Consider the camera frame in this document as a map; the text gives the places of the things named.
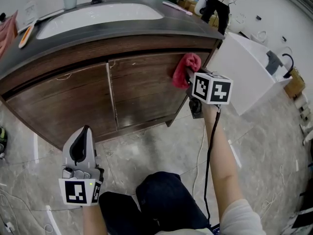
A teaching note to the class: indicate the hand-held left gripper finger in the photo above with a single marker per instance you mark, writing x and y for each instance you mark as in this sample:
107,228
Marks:
90,153
69,153

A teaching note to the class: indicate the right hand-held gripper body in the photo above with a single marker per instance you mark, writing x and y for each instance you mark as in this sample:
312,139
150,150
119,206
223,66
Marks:
212,89

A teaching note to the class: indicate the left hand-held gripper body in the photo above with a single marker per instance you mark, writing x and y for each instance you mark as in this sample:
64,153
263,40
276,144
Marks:
75,190

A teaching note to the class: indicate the red cloth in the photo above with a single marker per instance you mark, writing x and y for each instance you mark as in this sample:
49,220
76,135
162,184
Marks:
185,68

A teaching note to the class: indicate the brown wooden sink cabinet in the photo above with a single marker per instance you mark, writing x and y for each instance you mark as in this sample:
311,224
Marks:
73,94

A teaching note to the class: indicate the person's right forearm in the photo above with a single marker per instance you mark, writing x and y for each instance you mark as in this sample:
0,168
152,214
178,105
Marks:
223,160

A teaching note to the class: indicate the person's left forearm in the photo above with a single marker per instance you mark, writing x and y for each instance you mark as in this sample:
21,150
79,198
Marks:
94,220

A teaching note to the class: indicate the white box cabinet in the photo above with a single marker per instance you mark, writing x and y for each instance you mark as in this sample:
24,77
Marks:
239,72

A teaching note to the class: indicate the grey cloth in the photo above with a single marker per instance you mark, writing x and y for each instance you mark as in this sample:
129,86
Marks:
274,62

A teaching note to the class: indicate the white sink basin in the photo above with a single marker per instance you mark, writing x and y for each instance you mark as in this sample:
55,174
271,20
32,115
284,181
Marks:
97,16

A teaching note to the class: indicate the dark countertop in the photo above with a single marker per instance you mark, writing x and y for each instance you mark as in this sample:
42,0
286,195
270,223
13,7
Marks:
171,21

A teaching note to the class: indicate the white round device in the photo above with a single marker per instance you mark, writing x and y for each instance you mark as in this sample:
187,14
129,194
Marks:
201,6

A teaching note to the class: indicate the pink toothbrush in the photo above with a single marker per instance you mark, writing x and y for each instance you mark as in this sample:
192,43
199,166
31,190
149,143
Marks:
177,7

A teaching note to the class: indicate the green and black shoe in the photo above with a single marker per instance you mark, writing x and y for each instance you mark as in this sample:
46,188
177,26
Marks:
2,141

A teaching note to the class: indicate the cardboard box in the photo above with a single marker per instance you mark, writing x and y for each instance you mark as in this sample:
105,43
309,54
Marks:
294,84

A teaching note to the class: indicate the person's dark trousers legs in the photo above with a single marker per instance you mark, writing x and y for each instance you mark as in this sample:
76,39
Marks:
159,199

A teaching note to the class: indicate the orange and white brush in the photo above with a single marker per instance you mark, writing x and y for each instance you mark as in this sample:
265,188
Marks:
25,37

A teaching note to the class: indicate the pink towel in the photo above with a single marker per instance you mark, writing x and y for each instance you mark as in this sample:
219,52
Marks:
7,33

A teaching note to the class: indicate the white printed sheet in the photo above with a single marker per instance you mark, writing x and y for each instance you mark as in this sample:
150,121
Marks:
30,6

